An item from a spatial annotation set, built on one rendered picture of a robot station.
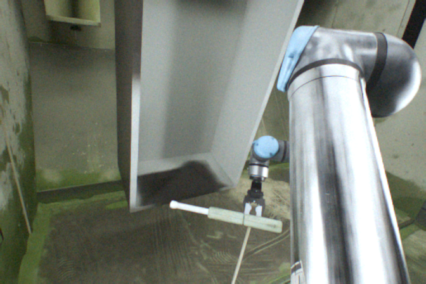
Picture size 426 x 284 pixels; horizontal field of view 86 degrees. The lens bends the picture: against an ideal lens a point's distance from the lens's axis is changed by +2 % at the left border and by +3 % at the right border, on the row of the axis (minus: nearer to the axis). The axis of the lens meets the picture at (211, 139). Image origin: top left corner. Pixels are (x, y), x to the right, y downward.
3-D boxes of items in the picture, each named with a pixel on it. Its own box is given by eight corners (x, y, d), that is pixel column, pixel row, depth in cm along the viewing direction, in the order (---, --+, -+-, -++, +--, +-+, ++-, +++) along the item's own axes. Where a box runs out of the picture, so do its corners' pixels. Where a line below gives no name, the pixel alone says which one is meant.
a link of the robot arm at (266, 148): (286, 136, 91) (278, 143, 103) (257, 132, 92) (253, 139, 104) (283, 159, 89) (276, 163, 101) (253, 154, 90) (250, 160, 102)
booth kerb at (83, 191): (39, 207, 160) (36, 192, 156) (40, 205, 162) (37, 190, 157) (309, 160, 280) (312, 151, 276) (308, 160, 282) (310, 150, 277)
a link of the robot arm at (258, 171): (269, 167, 101) (247, 164, 103) (267, 179, 100) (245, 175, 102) (267, 170, 110) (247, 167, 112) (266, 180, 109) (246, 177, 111)
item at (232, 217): (277, 219, 112) (283, 222, 91) (276, 229, 111) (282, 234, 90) (184, 200, 123) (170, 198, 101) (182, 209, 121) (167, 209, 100)
